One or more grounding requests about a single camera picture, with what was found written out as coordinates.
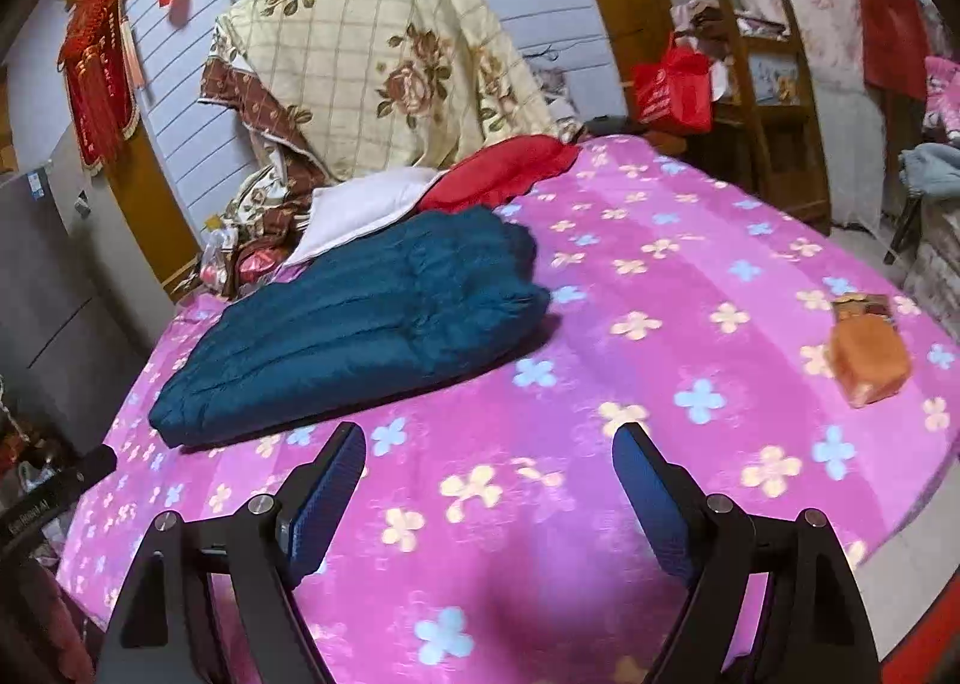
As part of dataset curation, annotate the red garment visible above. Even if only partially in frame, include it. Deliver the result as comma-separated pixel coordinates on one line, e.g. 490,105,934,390
429,134,583,213

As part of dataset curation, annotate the blue puffer jacket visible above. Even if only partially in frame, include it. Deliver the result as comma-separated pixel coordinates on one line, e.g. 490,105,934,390
147,205,553,449

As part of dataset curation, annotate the wooden chair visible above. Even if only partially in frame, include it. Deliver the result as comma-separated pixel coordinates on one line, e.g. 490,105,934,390
667,0,833,236

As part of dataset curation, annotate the grey refrigerator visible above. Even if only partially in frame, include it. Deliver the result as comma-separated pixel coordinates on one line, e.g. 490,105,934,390
0,157,152,461

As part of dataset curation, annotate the red tasselled wall banner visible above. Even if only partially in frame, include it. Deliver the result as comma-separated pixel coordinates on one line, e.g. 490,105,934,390
58,0,144,176

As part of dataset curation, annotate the grey blanket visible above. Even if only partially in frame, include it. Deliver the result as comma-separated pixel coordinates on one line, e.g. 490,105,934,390
898,142,960,202

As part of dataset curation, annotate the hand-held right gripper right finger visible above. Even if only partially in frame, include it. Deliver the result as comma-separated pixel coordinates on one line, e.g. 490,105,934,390
611,421,883,684

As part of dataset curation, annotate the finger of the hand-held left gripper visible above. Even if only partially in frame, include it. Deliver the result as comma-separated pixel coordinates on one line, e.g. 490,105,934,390
66,444,119,494

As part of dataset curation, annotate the brown patterned quilt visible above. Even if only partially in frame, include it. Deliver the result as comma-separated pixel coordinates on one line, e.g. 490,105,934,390
198,52,336,296

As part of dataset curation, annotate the white cloth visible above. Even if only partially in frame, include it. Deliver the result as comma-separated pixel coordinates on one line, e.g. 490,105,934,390
283,166,445,267

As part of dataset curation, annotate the pink floral blanket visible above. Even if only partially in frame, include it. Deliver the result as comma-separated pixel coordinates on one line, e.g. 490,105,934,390
56,134,950,684

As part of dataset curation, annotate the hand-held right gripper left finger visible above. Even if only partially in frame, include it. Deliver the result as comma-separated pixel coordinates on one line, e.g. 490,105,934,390
96,421,368,684

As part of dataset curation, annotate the red hanging cloth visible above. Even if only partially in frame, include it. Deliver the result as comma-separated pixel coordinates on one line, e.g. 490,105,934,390
843,0,932,102

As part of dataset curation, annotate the orange pouch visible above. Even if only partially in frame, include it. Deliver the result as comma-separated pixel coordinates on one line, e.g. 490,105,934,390
828,292,913,408

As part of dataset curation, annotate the yellow floral quilt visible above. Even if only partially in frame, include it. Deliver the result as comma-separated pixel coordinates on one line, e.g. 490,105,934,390
212,0,580,184

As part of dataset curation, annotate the pink printed cloth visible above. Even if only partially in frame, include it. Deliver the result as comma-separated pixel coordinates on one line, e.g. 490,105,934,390
922,54,960,146

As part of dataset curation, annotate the red shopping bag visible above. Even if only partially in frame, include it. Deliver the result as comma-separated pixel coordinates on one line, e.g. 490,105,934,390
631,31,714,134

